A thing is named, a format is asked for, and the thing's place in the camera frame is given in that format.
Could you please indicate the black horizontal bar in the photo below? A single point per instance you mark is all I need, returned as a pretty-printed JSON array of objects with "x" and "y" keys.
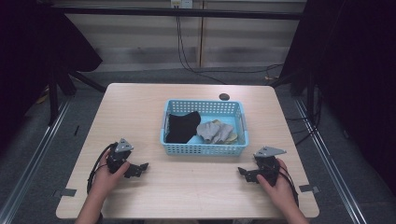
[{"x": 174, "y": 12}]

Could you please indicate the person's right hand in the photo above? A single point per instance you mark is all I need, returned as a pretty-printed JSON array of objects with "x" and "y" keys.
[{"x": 280, "y": 191}]

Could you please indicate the white wall socket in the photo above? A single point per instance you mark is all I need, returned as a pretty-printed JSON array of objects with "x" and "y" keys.
[{"x": 181, "y": 3}]

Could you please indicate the grey sock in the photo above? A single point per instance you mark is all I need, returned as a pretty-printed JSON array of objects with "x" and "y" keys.
[
  {"x": 224, "y": 132},
  {"x": 208, "y": 130}
]

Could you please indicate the person's left hand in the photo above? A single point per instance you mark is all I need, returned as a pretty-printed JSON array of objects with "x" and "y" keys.
[{"x": 104, "y": 180}]

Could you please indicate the grey cloth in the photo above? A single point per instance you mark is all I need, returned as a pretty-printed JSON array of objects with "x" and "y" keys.
[{"x": 233, "y": 137}]

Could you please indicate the black curtain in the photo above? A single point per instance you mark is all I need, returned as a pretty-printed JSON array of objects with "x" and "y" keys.
[
  {"x": 34, "y": 46},
  {"x": 351, "y": 77}
]

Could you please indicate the black metal stand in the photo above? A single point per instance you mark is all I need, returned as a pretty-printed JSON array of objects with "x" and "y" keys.
[{"x": 53, "y": 99}]

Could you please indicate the aluminium floor rail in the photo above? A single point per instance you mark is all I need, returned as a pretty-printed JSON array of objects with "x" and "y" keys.
[
  {"x": 34, "y": 158},
  {"x": 330, "y": 168}
]

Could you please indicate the black cloth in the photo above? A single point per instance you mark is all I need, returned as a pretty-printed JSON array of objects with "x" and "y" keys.
[{"x": 182, "y": 127}]

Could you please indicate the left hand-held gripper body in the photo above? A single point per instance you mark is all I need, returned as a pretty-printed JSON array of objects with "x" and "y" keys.
[{"x": 117, "y": 158}]

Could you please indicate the small black floor object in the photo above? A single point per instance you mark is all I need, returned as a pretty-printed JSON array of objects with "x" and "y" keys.
[{"x": 76, "y": 130}]

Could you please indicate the grey tape strip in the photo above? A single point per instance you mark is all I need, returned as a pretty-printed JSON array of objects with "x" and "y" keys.
[
  {"x": 308, "y": 188},
  {"x": 66, "y": 193}
]

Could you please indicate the light blue plastic basket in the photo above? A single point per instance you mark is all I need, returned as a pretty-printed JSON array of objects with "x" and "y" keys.
[{"x": 205, "y": 150}]

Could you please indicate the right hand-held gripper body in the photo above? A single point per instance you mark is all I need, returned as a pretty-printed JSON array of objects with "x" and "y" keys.
[{"x": 268, "y": 169}]

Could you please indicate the dark round table grommet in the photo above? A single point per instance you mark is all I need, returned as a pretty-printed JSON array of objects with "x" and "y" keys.
[{"x": 224, "y": 96}]

